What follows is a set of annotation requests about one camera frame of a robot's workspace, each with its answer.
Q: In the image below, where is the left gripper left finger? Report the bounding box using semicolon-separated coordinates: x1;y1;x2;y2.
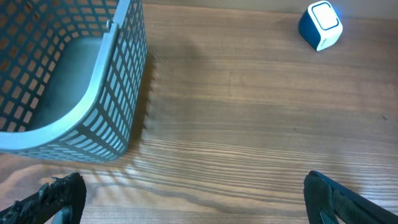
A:
1;172;86;224

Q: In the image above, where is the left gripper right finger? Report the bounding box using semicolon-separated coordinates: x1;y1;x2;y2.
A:
303;170;397;224

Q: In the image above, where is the white barcode scanner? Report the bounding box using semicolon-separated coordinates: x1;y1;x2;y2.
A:
298;1;343;52

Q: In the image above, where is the grey plastic mesh basket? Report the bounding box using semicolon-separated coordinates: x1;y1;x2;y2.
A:
1;0;147;162

